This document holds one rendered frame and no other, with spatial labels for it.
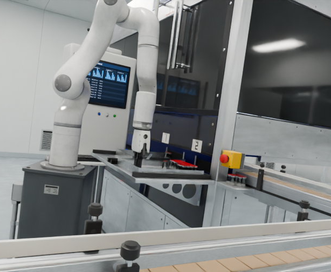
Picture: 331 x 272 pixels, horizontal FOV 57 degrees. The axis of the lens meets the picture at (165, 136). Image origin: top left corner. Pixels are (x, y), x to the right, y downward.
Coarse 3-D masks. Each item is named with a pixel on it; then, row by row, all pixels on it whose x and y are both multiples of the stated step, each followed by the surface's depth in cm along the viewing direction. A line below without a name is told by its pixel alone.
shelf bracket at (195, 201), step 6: (156, 186) 141; (162, 186) 142; (198, 186) 152; (168, 192) 144; (180, 192) 147; (198, 192) 153; (180, 198) 148; (192, 198) 151; (198, 198) 153; (192, 204) 152; (198, 204) 152
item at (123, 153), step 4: (116, 152) 187; (120, 152) 181; (124, 152) 176; (128, 152) 192; (132, 152) 193; (152, 152) 200; (156, 152) 201; (160, 152) 202; (120, 156) 181; (124, 156) 176; (128, 156) 170; (132, 156) 165; (152, 156) 200; (156, 156) 201; (160, 156) 203; (184, 160) 181
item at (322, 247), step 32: (96, 224) 44; (256, 224) 54; (288, 224) 58; (320, 224) 63; (0, 256) 35; (64, 256) 41; (96, 256) 34; (128, 256) 31; (160, 256) 38; (192, 256) 40; (224, 256) 43; (256, 256) 50; (288, 256) 52; (320, 256) 54
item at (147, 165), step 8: (120, 160) 150; (128, 160) 155; (144, 160) 159; (152, 160) 162; (160, 160) 164; (168, 160) 167; (128, 168) 140; (136, 168) 132; (144, 168) 131; (152, 168) 133; (160, 168) 156; (168, 168) 160
